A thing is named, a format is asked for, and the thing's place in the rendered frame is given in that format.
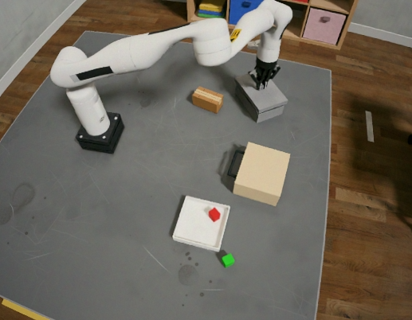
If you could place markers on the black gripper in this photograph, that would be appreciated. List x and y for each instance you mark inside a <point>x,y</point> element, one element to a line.
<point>264,71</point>

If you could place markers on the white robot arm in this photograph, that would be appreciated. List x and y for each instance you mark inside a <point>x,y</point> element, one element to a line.
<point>210,39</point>

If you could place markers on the red block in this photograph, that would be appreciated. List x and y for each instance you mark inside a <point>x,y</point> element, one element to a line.
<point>214,215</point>

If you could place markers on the brown cardboard box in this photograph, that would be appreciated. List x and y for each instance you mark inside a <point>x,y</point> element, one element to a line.
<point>208,100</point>

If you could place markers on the green block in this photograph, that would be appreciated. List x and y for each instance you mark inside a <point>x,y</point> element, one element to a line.
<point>227,260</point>

